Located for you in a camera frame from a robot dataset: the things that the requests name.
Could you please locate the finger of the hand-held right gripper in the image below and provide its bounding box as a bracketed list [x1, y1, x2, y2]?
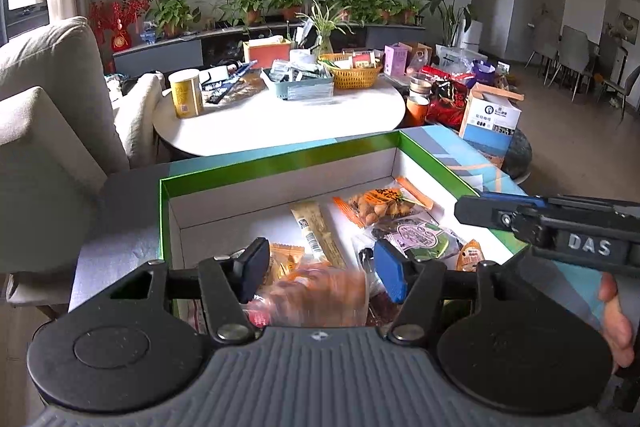
[479, 190, 557, 208]
[453, 195, 549, 234]

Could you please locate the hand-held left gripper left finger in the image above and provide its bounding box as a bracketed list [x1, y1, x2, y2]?
[107, 237, 271, 349]

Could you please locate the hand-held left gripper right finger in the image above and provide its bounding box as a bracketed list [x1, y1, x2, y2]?
[372, 238, 524, 349]

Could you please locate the dark red snack packet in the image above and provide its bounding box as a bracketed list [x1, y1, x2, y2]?
[367, 292, 402, 328]

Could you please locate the green cardboard box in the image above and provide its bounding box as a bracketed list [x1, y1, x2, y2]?
[159, 129, 529, 338]

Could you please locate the purple green snack packet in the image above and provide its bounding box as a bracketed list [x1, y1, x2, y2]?
[367, 214, 466, 263]

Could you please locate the small cartoon snack packet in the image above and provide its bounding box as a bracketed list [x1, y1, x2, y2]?
[457, 239, 485, 273]

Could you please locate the orange nut packet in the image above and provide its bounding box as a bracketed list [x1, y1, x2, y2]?
[333, 179, 435, 228]

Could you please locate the orange red snack packet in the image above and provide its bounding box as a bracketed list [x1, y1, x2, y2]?
[245, 259, 371, 328]

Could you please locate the beige long snack packet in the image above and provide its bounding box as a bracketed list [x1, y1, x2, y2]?
[291, 201, 349, 271]

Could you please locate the person's right hand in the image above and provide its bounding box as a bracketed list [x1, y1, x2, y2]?
[597, 272, 637, 369]

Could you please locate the dark round side table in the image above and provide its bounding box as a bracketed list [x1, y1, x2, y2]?
[499, 127, 534, 184]

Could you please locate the cardboard box with blue print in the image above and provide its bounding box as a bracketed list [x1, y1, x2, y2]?
[458, 82, 524, 168]

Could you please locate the red black snack bag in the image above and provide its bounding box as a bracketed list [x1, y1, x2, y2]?
[430, 67, 476, 128]

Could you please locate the orange cup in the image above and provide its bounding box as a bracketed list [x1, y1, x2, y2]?
[404, 97, 431, 128]

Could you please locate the purple snack bag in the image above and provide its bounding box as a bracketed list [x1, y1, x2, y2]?
[469, 60, 496, 86]

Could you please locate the clear plastic cup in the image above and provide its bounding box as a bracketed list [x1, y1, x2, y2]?
[408, 74, 434, 100]

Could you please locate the round white table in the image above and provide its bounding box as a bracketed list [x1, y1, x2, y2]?
[152, 76, 406, 158]

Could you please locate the grey dining chair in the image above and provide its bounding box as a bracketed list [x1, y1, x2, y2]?
[527, 17, 560, 83]
[597, 65, 640, 114]
[555, 25, 594, 97]

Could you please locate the brown paper bag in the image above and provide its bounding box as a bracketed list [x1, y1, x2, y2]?
[400, 41, 434, 76]

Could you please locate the pink box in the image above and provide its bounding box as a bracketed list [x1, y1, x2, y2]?
[383, 44, 412, 78]

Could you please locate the yellow woven basket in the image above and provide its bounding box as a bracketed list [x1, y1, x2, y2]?
[317, 53, 384, 90]

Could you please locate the yellow can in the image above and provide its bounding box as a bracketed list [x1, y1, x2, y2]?
[168, 69, 206, 119]

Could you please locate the blue plastic basket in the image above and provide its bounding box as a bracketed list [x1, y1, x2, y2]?
[262, 66, 335, 102]

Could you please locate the tall leafy plant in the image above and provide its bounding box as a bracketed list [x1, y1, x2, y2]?
[419, 0, 484, 54]

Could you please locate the cream cushion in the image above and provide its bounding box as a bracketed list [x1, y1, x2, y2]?
[112, 74, 166, 168]

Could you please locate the orange tissue box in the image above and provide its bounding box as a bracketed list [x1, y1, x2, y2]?
[242, 39, 293, 70]

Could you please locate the pile of dark clothes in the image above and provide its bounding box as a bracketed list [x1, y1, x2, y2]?
[104, 74, 151, 96]

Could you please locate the grey television cabinet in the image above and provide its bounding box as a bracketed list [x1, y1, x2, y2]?
[112, 24, 426, 76]

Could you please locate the spider plant in glass vase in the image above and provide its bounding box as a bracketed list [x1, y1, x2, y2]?
[299, 0, 356, 58]

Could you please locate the grey sofa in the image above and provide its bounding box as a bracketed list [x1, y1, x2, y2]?
[0, 16, 132, 308]

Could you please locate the row of potted plants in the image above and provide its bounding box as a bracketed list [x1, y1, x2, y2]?
[147, 0, 426, 39]

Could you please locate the red flower decoration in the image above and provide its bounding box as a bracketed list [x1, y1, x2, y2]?
[89, 0, 154, 54]

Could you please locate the framed wall picture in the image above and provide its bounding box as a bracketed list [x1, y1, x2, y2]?
[616, 10, 640, 40]

